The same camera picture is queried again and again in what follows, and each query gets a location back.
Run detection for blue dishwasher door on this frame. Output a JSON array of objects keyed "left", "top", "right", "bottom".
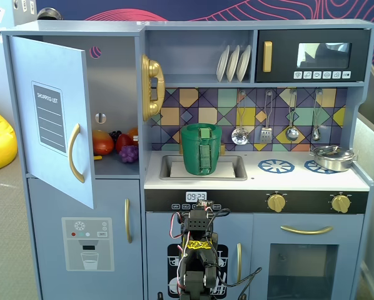
[{"left": 145, "top": 211, "right": 255, "bottom": 300}]

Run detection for blue oven door with window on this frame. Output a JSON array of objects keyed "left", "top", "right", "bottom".
[{"left": 253, "top": 213, "right": 366, "bottom": 300}]

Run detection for blue fridge door water dispenser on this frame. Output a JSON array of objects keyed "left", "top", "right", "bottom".
[{"left": 27, "top": 177, "right": 144, "bottom": 300}]

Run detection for black toy microwave door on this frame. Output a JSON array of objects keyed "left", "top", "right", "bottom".
[{"left": 256, "top": 29, "right": 371, "bottom": 84}]

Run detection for light blue cupboard door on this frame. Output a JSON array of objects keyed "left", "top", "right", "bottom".
[{"left": 8, "top": 35, "right": 96, "bottom": 209}]

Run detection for green plastic cup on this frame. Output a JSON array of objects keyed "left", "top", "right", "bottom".
[{"left": 179, "top": 122, "right": 225, "bottom": 176}]

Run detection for grey toy sink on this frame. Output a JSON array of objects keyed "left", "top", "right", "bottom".
[{"left": 159, "top": 154, "right": 248, "bottom": 182}]

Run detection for metal skimmer spoon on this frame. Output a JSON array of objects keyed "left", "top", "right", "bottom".
[{"left": 231, "top": 90, "right": 250, "bottom": 146}]

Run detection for purple toy grapes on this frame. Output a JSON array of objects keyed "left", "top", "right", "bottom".
[{"left": 118, "top": 144, "right": 140, "bottom": 164}]

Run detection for red toy fruit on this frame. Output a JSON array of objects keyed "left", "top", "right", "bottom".
[{"left": 115, "top": 133, "right": 134, "bottom": 155}]

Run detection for metal slotted spatula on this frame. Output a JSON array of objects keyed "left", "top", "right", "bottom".
[{"left": 259, "top": 89, "right": 274, "bottom": 145}]

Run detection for orange red toy mango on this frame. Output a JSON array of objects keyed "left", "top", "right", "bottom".
[{"left": 91, "top": 129, "right": 116, "bottom": 156}]

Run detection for gold toy telephone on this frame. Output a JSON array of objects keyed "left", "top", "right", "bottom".
[{"left": 141, "top": 54, "right": 166, "bottom": 122}]

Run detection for white toy plate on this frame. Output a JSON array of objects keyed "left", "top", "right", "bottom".
[
  {"left": 226, "top": 44, "right": 241, "bottom": 83},
  {"left": 236, "top": 44, "right": 252, "bottom": 83},
  {"left": 216, "top": 44, "right": 231, "bottom": 83}
]

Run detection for yellow tape strip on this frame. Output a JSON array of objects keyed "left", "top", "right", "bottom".
[{"left": 186, "top": 239, "right": 213, "bottom": 251}]

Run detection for gold stove knob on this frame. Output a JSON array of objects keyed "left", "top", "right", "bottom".
[
  {"left": 266, "top": 192, "right": 286, "bottom": 214},
  {"left": 330, "top": 194, "right": 351, "bottom": 214}
]

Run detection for metal ladle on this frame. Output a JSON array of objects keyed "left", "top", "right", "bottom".
[{"left": 285, "top": 89, "right": 300, "bottom": 142}]

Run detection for blue toy kitchen unit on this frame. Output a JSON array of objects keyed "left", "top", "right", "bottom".
[{"left": 0, "top": 19, "right": 374, "bottom": 300}]

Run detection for steel pot with lid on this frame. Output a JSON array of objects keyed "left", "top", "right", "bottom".
[{"left": 309, "top": 144, "right": 360, "bottom": 173}]

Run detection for grey partition panel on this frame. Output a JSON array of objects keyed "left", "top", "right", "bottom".
[{"left": 351, "top": 64, "right": 374, "bottom": 299}]

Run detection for red white wire bundle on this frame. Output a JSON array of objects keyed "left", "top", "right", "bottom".
[{"left": 169, "top": 211, "right": 190, "bottom": 290}]

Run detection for gold straight fridge door handle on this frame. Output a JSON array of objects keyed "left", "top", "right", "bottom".
[{"left": 124, "top": 197, "right": 133, "bottom": 244}]

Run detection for gold curved cabinet door handle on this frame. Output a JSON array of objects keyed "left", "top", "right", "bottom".
[{"left": 68, "top": 122, "right": 86, "bottom": 184}]

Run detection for gold microwave handle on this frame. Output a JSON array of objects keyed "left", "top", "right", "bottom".
[{"left": 262, "top": 41, "right": 273, "bottom": 73}]

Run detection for gold dishwasher door handle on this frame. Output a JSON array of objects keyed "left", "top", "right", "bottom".
[{"left": 236, "top": 242, "right": 243, "bottom": 284}]

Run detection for black cable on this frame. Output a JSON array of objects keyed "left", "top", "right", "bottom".
[{"left": 216, "top": 266, "right": 263, "bottom": 289}]

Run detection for gold oven door handle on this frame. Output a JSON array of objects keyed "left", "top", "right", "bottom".
[{"left": 280, "top": 225, "right": 334, "bottom": 236}]

